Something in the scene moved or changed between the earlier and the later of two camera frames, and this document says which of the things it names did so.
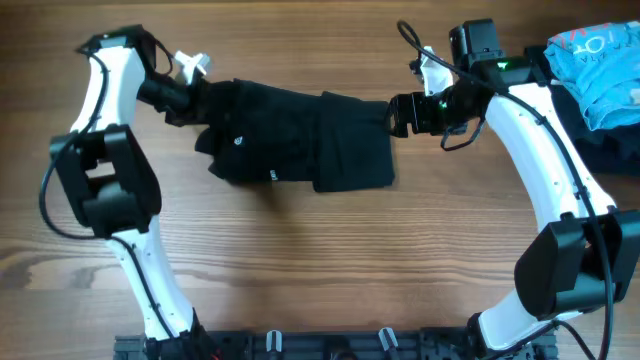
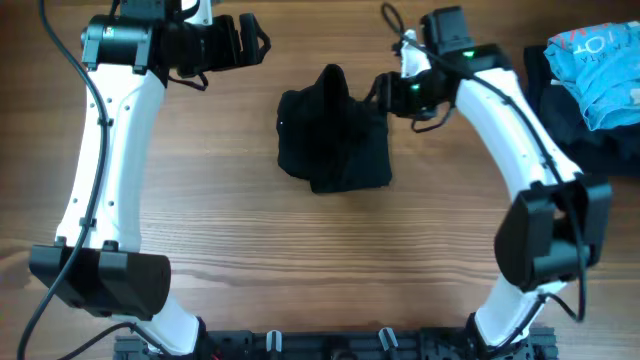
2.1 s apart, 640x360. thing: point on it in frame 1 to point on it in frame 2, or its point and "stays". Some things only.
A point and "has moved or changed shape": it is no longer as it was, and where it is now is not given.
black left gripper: [199, 109] to [226, 32]
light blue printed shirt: [599, 66] stays
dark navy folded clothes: [614, 149] stays
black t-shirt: [263, 133] has moved or changed shape
